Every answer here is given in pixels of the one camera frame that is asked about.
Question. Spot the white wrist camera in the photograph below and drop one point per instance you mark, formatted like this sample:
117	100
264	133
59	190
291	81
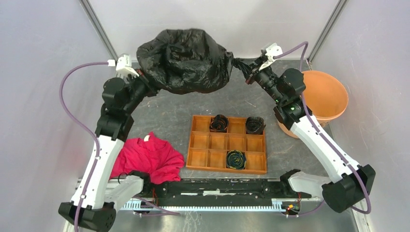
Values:
123	66
268	54

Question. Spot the rolled black bag, bottom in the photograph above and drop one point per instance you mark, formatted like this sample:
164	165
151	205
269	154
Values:
236	160

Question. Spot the orange trash bin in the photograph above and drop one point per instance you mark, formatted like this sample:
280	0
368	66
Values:
324	95

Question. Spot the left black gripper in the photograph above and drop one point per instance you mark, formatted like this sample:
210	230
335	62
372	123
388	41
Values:
143	78

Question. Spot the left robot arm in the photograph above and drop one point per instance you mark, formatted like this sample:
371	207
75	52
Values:
92	207

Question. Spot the rolled black bag, top right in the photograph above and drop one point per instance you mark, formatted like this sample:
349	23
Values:
255	125

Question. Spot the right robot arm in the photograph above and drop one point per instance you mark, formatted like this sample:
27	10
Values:
347	184

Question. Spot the orange wooden divider tray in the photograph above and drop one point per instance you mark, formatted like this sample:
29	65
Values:
208	151

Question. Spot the black trash bag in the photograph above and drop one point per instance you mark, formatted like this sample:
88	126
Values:
183	61

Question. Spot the rolled black bag, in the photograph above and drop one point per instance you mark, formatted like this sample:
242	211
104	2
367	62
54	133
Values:
236	160
219	123
255	125

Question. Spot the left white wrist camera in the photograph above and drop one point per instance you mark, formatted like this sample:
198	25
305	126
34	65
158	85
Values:
123	66

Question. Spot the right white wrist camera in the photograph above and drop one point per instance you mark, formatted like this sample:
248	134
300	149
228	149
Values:
268	54

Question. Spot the red cloth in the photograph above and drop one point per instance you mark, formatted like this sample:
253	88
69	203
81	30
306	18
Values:
150	155

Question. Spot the rolled black bag, top middle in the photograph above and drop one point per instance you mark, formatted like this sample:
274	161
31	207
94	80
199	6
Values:
219	123

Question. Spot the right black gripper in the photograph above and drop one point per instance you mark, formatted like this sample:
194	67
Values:
255	71

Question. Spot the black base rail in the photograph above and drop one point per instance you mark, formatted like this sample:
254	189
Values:
219	192

